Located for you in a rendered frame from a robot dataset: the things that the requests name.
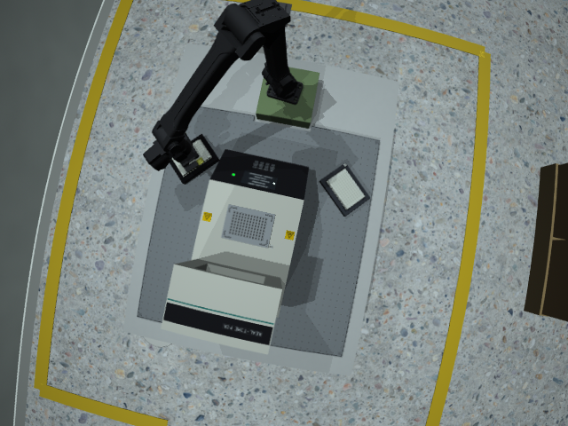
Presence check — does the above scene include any white thermal cycler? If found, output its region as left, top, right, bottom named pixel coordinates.
left=161, top=149, right=309, bottom=355

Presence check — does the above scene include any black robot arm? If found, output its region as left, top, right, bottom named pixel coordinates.
left=143, top=0, right=303, bottom=171

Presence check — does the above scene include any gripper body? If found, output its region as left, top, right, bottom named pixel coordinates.
left=179, top=133, right=199, bottom=172

